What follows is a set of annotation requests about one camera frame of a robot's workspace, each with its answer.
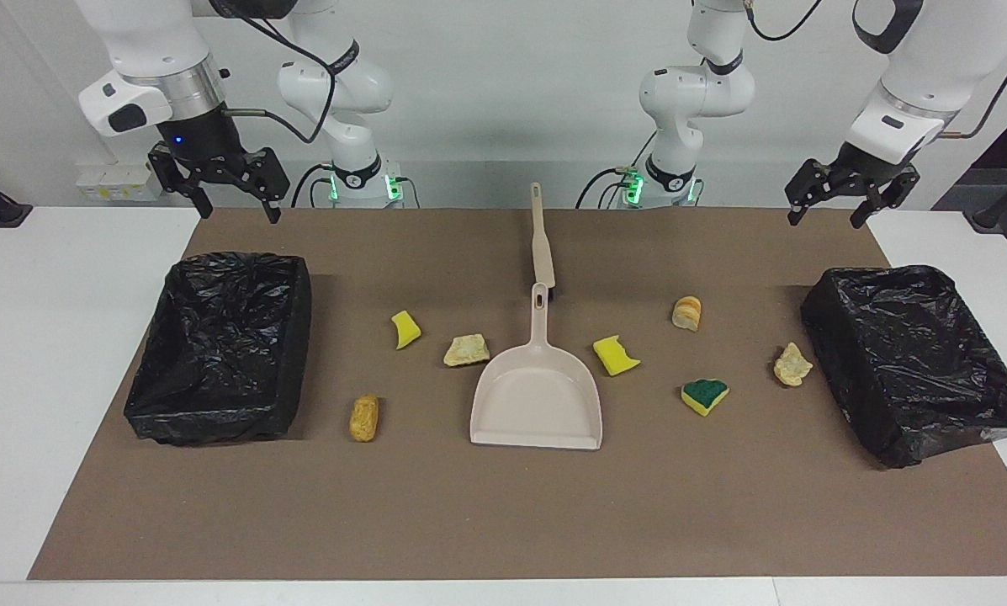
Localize large yellow sponge piece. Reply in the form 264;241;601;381
592;334;642;377

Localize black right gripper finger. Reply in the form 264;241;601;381
238;148;291;224
150;145;214;218

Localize white wall socket box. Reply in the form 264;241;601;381
76;162;166;203

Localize small curved yellow sponge piece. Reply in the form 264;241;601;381
390;310;422;351

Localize green and yellow sponge piece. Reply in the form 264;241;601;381
681;378;730;418

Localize beige plastic dustpan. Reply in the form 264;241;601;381
469;282;604;451

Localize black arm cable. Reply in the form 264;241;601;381
743;0;1007;140
209;0;361;146

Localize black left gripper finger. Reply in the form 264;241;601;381
850;167;922;230
787;158;840;226

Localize black right base cable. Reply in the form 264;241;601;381
291;162;421;210

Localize beige hand brush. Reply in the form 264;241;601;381
529;182;564;302

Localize pale crumbly bread chunk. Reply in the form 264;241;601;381
443;333;491;369
773;341;814;388

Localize black bag lined bin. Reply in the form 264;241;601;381
123;251;314;447
800;265;1007;470

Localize brown bread roll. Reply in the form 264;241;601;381
349;394;380;444

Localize brown table mat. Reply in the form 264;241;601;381
28;208;1007;582

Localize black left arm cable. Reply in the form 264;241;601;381
743;0;1007;140

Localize black base cable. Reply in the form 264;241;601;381
576;135;657;210
291;162;421;210

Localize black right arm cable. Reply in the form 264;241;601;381
209;0;361;146

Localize black left base cable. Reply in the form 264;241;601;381
576;135;657;210

